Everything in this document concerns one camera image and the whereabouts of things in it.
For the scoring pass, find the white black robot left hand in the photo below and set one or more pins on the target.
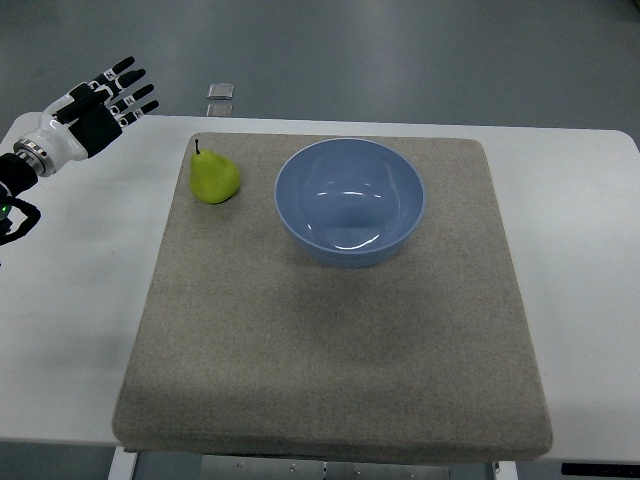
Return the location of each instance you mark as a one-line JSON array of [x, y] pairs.
[[87, 119]]

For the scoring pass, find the green pear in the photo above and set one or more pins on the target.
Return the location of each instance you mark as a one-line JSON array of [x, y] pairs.
[[213, 178]]

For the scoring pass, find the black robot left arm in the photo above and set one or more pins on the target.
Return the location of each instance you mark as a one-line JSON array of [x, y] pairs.
[[17, 176]]

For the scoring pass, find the blue bowl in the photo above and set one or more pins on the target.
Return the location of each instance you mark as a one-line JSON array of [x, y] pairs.
[[348, 202]]

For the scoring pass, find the lower metal floor plate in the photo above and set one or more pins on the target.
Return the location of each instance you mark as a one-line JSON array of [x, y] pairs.
[[219, 109]]

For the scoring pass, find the metal floor plate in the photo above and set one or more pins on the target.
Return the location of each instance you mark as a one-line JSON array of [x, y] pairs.
[[219, 109], [220, 91]]

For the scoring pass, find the upper metal floor plate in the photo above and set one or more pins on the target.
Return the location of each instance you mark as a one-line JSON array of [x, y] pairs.
[[220, 91]]

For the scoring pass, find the beige felt mat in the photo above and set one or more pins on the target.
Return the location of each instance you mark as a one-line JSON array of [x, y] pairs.
[[248, 346]]

